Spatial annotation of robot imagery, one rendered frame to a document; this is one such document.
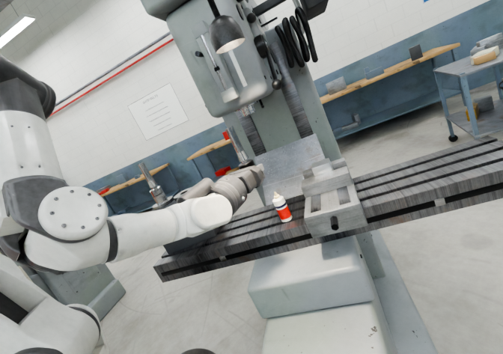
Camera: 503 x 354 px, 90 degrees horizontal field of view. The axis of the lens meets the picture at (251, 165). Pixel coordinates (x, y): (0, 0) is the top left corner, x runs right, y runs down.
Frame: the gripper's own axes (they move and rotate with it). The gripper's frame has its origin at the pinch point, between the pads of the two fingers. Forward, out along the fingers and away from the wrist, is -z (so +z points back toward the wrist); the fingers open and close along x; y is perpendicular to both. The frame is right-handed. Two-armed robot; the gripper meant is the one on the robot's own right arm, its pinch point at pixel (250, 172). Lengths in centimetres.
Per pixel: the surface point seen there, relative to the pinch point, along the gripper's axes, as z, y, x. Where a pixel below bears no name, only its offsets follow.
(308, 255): 0.3, 30.5, -6.9
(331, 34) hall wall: -442, -67, 25
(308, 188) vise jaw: -8.5, 12.7, -11.5
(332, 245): -3.4, 30.5, -13.8
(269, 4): -46, -49, -10
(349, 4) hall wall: -452, -98, -14
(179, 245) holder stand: 2.6, 20.1, 44.1
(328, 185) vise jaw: -9.8, 13.6, -17.2
